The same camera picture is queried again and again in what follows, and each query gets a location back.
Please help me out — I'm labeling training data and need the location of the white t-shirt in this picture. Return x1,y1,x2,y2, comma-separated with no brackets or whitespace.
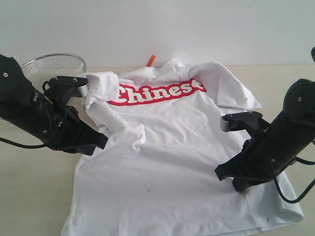
61,59,304,236

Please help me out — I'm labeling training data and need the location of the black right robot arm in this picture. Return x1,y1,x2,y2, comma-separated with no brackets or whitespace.
215,79,315,192

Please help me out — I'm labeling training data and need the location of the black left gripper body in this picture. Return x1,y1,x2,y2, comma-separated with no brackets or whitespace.
25,93,98,155

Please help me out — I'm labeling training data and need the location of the metal wire mesh basket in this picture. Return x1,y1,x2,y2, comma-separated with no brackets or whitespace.
21,53,87,82

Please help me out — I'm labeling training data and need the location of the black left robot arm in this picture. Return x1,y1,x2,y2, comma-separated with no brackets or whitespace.
0,55,108,155

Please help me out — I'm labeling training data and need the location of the orange shirt tag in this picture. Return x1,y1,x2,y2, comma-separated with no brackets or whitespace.
146,55,157,67

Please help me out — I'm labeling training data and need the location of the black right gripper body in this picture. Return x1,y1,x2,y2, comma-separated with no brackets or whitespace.
239,124,295,183

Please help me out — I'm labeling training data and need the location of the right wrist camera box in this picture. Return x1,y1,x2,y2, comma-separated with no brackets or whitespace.
220,111,269,138

